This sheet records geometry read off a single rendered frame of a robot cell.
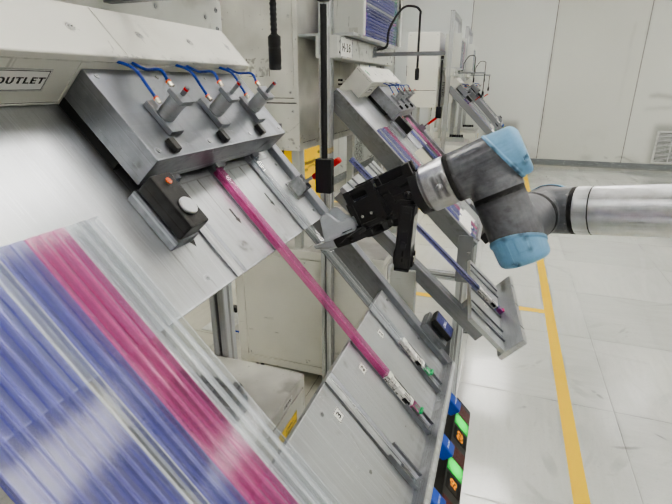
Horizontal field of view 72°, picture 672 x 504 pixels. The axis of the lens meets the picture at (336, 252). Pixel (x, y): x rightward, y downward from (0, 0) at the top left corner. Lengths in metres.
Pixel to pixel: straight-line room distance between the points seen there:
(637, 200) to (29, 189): 0.74
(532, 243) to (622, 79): 7.70
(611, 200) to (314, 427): 0.52
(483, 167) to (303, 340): 1.44
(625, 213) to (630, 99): 7.63
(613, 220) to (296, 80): 1.21
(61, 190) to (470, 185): 0.51
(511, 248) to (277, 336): 1.48
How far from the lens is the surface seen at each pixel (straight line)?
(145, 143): 0.59
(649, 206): 0.77
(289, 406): 1.04
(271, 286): 1.94
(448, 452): 0.80
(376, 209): 0.73
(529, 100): 8.22
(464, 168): 0.69
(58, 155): 0.60
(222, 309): 1.10
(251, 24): 1.80
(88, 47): 0.63
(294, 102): 1.72
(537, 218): 0.71
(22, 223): 0.52
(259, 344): 2.11
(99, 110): 0.62
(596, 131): 8.34
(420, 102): 5.19
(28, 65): 0.59
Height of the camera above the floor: 1.23
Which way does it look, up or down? 20 degrees down
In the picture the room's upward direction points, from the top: straight up
